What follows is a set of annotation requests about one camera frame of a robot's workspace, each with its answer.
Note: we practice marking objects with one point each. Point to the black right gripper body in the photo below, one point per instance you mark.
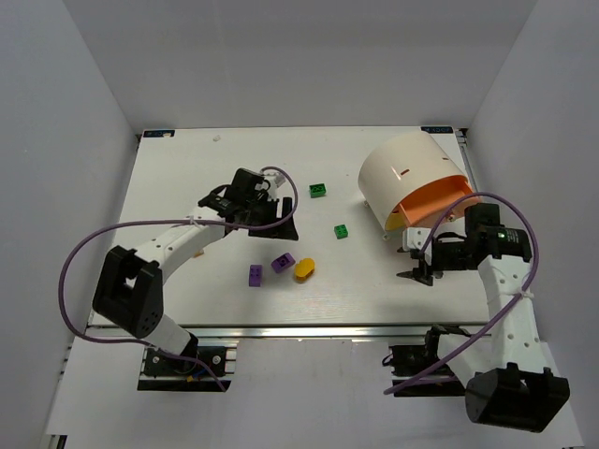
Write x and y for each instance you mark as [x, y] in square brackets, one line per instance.
[429, 261]

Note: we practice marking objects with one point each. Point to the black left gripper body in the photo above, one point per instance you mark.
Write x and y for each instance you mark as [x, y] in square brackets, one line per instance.
[270, 217]

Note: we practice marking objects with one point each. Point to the purple sloped lego brick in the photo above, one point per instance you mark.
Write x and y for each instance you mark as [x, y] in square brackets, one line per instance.
[282, 262]

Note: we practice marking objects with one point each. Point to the orange oval lego piece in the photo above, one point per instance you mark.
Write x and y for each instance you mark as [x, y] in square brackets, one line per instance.
[304, 269]

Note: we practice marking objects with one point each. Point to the salmon orange top drawer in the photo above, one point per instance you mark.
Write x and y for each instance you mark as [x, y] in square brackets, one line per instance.
[424, 206]

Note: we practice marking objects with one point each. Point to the yellow orange drawer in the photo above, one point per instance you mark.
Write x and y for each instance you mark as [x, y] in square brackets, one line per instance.
[395, 221]

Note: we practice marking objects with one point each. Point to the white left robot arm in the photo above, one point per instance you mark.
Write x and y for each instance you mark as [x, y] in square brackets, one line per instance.
[130, 288]

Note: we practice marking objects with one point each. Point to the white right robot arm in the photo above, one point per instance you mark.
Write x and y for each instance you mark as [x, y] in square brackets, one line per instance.
[502, 368]

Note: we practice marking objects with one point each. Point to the green lego brick middle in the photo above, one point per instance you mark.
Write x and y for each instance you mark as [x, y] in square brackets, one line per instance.
[317, 190]

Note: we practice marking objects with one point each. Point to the green lego brick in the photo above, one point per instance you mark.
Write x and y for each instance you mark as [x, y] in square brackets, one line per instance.
[317, 190]
[340, 231]

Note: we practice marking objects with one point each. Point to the green lego brick right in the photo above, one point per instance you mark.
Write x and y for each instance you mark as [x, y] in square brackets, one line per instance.
[340, 231]

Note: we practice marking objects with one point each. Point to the cream cylindrical drawer cabinet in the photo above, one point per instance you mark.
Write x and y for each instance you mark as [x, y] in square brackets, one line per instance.
[401, 165]

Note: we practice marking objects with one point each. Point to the blue label sticker left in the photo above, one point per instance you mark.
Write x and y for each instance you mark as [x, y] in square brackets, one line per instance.
[160, 133]

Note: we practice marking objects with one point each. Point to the blue label sticker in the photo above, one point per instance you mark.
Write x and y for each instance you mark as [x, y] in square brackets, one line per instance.
[437, 129]
[160, 133]

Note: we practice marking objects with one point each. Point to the blue label sticker right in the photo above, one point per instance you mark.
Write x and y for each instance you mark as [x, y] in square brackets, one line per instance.
[437, 129]

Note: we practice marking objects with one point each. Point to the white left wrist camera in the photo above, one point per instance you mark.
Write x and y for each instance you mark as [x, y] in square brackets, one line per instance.
[273, 179]

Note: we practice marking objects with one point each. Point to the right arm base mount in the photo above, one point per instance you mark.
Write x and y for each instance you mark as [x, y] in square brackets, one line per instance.
[407, 360]

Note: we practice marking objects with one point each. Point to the aluminium table front rail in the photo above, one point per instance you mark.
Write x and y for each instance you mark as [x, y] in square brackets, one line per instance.
[308, 332]

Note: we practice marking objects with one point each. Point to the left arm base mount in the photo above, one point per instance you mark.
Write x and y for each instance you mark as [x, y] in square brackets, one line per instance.
[214, 373]

